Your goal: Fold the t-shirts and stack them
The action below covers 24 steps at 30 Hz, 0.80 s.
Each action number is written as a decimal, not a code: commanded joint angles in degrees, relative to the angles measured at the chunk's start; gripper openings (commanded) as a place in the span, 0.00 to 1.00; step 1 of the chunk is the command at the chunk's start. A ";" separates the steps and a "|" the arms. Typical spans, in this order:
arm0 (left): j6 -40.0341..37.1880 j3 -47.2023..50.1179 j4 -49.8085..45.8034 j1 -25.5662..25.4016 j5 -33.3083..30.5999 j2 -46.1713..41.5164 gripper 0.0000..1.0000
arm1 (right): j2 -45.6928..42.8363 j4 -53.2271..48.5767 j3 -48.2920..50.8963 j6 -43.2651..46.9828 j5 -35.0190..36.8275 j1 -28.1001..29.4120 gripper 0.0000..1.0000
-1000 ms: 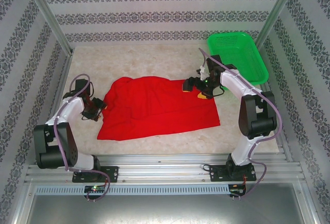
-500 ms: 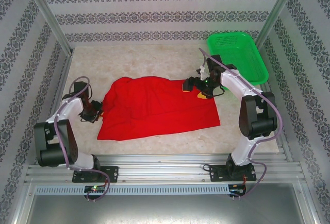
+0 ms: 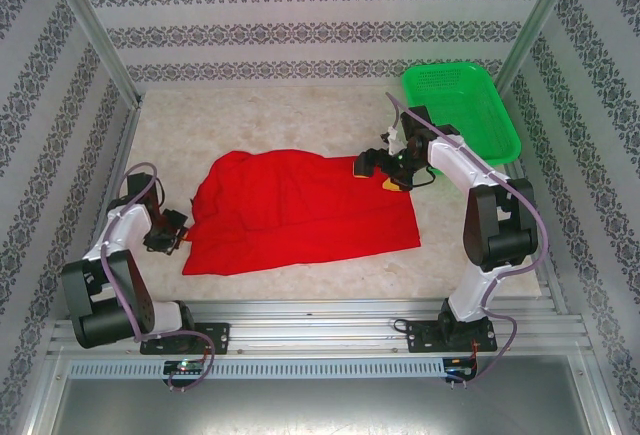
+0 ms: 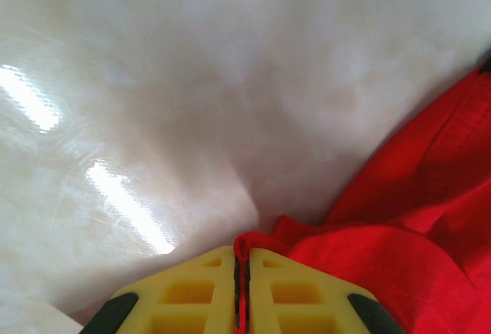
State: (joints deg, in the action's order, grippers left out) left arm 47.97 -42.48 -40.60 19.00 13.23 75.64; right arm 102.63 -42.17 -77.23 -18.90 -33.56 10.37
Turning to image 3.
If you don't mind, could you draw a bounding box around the red bear print t-shirt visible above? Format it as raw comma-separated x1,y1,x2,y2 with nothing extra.
180,149,422,279

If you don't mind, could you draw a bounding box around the green plastic basket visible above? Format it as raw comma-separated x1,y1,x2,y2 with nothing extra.
401,62,523,176

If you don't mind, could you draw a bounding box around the circuit board with green light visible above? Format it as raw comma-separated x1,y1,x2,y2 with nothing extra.
162,359,207,376

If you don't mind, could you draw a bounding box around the circuit board with blue light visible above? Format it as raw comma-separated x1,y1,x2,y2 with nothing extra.
444,357,479,381

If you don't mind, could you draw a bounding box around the grey metal panel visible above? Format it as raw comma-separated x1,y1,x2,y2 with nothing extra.
19,352,621,435

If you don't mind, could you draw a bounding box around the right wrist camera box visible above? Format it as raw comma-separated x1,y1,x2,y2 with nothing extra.
381,126,405,155

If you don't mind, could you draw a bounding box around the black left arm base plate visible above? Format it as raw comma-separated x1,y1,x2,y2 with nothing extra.
139,322,231,356

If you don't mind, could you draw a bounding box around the aluminium mounting rail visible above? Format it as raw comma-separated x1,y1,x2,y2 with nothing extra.
47,297,586,356

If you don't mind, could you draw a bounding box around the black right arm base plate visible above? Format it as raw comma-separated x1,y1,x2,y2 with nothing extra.
405,318,497,355

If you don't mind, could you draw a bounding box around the slotted grey cable duct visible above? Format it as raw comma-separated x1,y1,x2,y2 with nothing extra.
67,358,446,379

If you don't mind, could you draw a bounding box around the aluminium frame post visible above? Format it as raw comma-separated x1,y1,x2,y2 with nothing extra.
494,0,586,101
42,0,144,106

